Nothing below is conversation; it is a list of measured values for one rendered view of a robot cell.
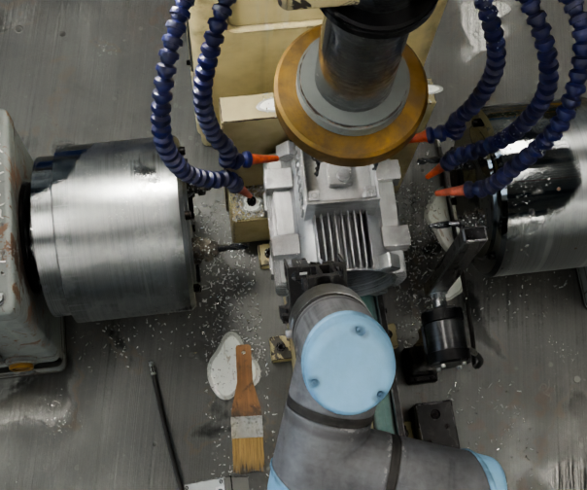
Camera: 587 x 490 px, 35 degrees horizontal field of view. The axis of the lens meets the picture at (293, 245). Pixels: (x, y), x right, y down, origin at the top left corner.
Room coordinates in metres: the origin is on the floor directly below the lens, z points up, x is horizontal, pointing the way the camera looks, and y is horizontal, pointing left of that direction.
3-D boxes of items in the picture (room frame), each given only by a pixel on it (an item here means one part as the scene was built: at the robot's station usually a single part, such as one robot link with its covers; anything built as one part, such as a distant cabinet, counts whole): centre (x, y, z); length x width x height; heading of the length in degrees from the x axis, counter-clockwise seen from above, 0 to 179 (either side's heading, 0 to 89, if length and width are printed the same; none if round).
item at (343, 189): (0.51, -0.04, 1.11); 0.12 x 0.11 x 0.07; 15
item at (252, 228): (0.52, 0.08, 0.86); 0.07 x 0.06 x 0.12; 106
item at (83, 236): (0.39, 0.29, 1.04); 0.37 x 0.25 x 0.25; 106
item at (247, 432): (0.21, 0.03, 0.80); 0.21 x 0.05 x 0.01; 12
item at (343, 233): (0.47, -0.05, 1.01); 0.20 x 0.19 x 0.19; 15
